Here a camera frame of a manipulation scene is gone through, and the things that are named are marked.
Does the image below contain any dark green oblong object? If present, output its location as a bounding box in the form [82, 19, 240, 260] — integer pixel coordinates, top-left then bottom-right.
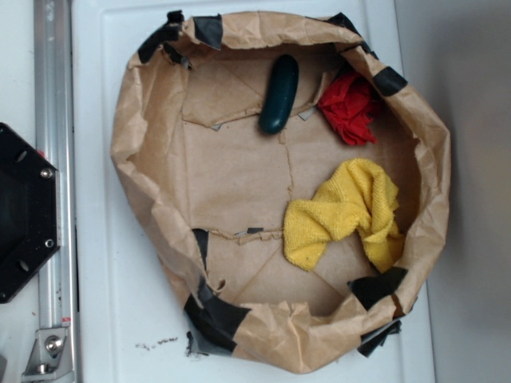
[259, 54, 299, 135]

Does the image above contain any yellow terry cloth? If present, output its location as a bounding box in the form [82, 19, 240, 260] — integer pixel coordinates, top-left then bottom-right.
[283, 158, 404, 273]

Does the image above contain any metal corner bracket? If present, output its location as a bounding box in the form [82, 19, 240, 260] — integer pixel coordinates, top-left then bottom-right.
[22, 327, 76, 382]

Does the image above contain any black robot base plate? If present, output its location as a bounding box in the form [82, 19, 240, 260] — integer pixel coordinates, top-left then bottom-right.
[1, 123, 60, 304]

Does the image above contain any red crumpled tissue paper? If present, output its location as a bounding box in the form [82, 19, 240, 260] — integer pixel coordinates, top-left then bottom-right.
[317, 71, 383, 146]

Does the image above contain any brown paper bag basket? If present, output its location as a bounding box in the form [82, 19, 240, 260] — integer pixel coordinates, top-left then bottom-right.
[110, 11, 451, 373]

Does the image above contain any aluminium extrusion rail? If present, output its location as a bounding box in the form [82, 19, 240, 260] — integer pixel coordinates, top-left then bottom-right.
[34, 1, 81, 382]

